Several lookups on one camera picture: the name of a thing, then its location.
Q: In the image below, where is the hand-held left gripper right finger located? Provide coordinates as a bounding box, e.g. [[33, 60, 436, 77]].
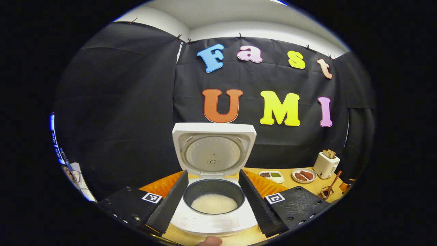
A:
[[238, 169, 330, 238]]

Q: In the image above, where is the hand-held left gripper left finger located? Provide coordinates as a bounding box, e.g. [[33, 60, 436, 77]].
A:
[[97, 170, 189, 235]]

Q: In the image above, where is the clear chopstick holder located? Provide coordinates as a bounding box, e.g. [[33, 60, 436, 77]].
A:
[[317, 186, 335, 201]]

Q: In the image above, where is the white rice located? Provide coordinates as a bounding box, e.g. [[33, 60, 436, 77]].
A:
[[191, 194, 238, 215]]

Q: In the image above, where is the white rice cooker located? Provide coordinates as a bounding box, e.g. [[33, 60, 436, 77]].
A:
[[170, 122, 259, 237]]

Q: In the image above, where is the cream toaster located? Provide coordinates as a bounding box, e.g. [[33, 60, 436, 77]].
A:
[[313, 149, 340, 179]]

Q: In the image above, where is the white divided bean dish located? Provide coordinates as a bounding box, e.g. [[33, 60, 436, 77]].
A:
[[258, 170, 285, 184]]

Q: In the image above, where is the round white plate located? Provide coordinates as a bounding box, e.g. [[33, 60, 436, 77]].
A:
[[292, 167, 317, 184]]

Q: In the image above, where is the white side desk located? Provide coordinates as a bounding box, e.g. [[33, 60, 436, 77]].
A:
[[63, 162, 97, 203]]

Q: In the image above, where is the black backdrop cloth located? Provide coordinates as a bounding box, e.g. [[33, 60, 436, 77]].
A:
[[55, 21, 376, 202]]

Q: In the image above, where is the computer screen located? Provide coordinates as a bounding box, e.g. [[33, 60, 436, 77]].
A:
[[50, 112, 69, 165]]

